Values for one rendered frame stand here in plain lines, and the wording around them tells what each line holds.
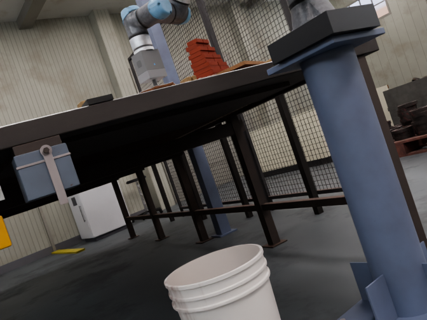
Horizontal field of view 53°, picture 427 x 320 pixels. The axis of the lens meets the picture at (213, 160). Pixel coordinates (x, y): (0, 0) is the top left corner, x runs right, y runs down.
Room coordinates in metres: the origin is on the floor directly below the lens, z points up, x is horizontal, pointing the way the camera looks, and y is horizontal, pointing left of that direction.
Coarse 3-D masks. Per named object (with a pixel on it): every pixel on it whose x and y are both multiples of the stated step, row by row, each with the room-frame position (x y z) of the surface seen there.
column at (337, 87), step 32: (352, 32) 1.23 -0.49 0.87; (384, 32) 1.33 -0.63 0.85; (288, 64) 1.31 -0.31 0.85; (320, 64) 1.29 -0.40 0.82; (352, 64) 1.29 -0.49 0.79; (320, 96) 1.31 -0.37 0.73; (352, 96) 1.28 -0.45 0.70; (352, 128) 1.28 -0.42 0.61; (352, 160) 1.29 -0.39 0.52; (384, 160) 1.29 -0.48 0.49; (352, 192) 1.32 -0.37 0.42; (384, 192) 1.28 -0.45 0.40; (384, 224) 1.28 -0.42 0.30; (384, 256) 1.29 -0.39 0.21; (416, 256) 1.28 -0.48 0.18; (384, 288) 1.30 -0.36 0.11; (416, 288) 1.28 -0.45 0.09
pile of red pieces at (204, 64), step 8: (192, 40) 2.42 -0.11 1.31; (200, 40) 2.45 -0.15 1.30; (192, 48) 2.43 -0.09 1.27; (200, 48) 2.40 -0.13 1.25; (208, 48) 2.48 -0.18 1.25; (192, 56) 2.43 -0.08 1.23; (200, 56) 2.41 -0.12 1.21; (208, 56) 2.43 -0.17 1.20; (216, 56) 2.51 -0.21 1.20; (192, 64) 2.44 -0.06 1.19; (200, 64) 2.41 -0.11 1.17; (208, 64) 2.39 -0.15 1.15; (216, 64) 2.46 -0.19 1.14; (224, 64) 2.54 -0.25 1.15; (200, 72) 2.42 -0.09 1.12; (208, 72) 2.39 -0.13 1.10; (216, 72) 2.41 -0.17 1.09
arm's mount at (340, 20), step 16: (320, 16) 1.16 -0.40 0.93; (336, 16) 1.16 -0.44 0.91; (352, 16) 1.21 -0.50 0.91; (368, 16) 1.25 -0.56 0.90; (304, 32) 1.21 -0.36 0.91; (320, 32) 1.17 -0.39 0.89; (336, 32) 1.15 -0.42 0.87; (272, 48) 1.32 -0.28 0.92; (288, 48) 1.27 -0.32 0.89; (304, 48) 1.23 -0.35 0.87
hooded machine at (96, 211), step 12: (84, 192) 6.37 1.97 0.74; (96, 192) 6.47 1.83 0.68; (108, 192) 6.58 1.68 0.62; (72, 204) 6.64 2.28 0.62; (84, 204) 6.33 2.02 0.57; (96, 204) 6.43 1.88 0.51; (108, 204) 6.54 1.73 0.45; (84, 216) 6.37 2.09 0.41; (96, 216) 6.40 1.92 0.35; (108, 216) 6.50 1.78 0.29; (120, 216) 6.61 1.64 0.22; (84, 228) 6.52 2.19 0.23; (96, 228) 6.36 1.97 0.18; (108, 228) 6.47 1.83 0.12; (120, 228) 6.61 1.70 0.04; (96, 240) 6.37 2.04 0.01
